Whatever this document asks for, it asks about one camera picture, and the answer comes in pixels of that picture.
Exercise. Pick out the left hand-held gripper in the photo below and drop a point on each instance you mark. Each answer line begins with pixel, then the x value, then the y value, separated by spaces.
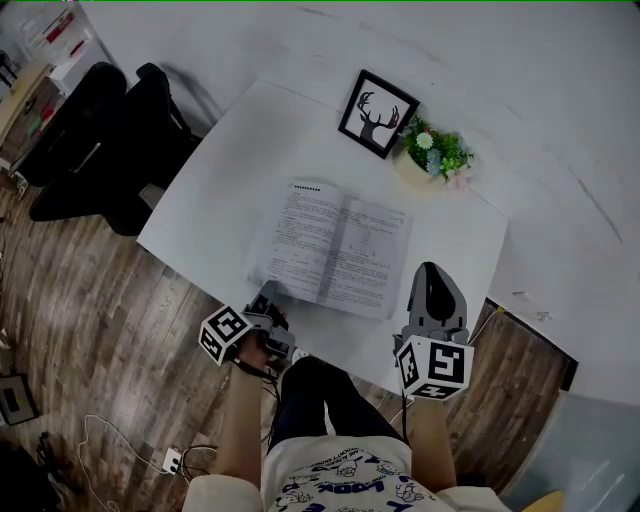
pixel 225 332

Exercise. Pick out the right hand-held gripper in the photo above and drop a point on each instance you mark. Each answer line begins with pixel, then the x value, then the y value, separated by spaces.
pixel 440 362

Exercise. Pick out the white paper book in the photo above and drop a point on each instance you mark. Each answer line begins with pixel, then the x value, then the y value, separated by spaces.
pixel 310 235

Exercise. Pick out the person's left forearm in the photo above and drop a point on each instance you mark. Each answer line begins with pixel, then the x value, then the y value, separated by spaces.
pixel 240 420

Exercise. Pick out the person's right forearm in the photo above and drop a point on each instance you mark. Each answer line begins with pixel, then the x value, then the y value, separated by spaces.
pixel 435 445

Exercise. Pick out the person's white shoe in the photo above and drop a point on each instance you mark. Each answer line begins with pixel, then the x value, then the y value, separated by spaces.
pixel 300 356

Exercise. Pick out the person's black trousers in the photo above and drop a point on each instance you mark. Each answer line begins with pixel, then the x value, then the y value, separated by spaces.
pixel 325 400

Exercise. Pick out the potted plant with flowers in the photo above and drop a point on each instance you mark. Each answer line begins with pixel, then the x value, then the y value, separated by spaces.
pixel 434 150

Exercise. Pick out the white power strip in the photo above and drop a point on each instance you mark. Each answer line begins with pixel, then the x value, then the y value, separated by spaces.
pixel 172 461

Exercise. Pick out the black framed deer picture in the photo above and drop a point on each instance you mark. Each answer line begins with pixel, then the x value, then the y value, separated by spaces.
pixel 376 116

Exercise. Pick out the person's white printed shirt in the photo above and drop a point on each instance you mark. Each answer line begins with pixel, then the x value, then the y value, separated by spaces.
pixel 345 480

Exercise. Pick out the black box device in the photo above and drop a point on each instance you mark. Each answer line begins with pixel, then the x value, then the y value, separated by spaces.
pixel 14 400

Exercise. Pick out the black bag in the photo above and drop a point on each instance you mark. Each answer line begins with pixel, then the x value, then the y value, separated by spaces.
pixel 22 480

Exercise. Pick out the light wooden side desk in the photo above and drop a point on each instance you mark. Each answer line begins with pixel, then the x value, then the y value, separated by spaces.
pixel 22 92

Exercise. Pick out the clear plastic storage box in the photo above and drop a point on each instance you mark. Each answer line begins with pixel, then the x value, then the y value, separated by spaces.
pixel 60 35

